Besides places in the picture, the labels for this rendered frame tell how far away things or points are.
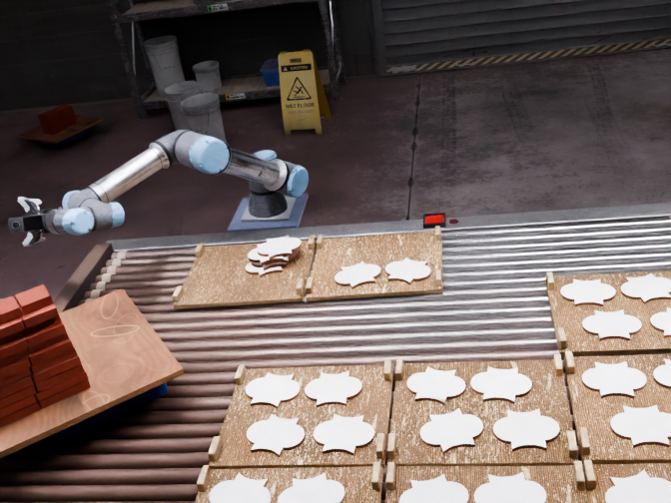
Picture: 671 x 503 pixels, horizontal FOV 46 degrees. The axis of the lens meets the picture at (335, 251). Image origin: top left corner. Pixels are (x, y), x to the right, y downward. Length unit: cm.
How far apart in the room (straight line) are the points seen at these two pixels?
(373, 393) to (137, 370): 60
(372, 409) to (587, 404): 50
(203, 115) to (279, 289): 375
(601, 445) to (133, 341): 120
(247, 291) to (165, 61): 477
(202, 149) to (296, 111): 358
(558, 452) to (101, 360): 116
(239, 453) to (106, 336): 56
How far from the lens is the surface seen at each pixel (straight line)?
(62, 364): 204
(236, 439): 196
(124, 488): 197
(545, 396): 197
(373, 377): 205
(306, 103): 607
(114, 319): 233
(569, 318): 221
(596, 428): 190
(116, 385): 207
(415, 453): 184
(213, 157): 257
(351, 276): 243
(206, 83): 709
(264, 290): 247
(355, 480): 180
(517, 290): 236
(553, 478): 178
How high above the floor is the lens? 223
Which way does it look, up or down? 30 degrees down
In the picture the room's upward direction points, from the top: 9 degrees counter-clockwise
